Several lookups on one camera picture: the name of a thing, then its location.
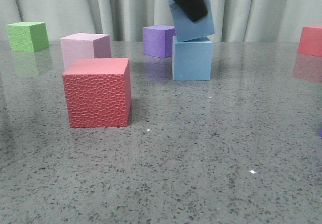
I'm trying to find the light blue textured foam cube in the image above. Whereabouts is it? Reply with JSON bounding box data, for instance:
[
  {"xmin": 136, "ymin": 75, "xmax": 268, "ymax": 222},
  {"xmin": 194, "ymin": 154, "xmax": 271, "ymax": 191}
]
[{"xmin": 169, "ymin": 0, "xmax": 215, "ymax": 42}]

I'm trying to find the purple foam cube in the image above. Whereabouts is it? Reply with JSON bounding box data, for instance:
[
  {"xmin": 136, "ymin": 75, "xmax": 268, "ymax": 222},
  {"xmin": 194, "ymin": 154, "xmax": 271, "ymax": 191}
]
[{"xmin": 142, "ymin": 25, "xmax": 176, "ymax": 58}]

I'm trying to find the grey-green curtain backdrop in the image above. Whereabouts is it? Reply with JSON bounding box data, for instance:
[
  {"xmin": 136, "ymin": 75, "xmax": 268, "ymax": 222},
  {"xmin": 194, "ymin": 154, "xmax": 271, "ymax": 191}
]
[{"xmin": 1, "ymin": 0, "xmax": 321, "ymax": 42}]

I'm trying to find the pink foam cube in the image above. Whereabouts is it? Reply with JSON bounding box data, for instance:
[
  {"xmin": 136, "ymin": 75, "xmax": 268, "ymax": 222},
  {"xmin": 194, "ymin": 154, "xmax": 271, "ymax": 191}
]
[{"xmin": 60, "ymin": 33, "xmax": 111, "ymax": 70}]

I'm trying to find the red foam cube far right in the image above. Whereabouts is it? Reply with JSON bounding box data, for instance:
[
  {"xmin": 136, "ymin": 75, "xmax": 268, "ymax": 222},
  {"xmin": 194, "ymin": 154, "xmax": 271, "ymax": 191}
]
[{"xmin": 298, "ymin": 25, "xmax": 322, "ymax": 57}]

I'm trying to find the red textured foam cube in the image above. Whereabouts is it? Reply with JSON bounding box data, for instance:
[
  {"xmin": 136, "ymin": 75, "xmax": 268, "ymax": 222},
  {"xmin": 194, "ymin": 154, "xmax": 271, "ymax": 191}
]
[{"xmin": 62, "ymin": 58, "xmax": 131, "ymax": 128}]

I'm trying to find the green foam cube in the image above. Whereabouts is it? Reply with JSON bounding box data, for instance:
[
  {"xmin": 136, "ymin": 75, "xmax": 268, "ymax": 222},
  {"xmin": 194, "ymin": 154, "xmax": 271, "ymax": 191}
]
[{"xmin": 6, "ymin": 22, "xmax": 49, "ymax": 52}]

